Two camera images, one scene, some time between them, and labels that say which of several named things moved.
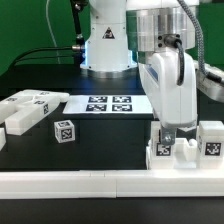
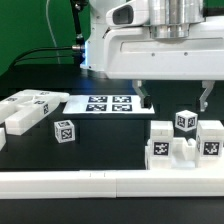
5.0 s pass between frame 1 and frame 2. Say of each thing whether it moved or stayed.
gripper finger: moved
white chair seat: stayed
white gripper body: moved
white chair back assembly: stayed
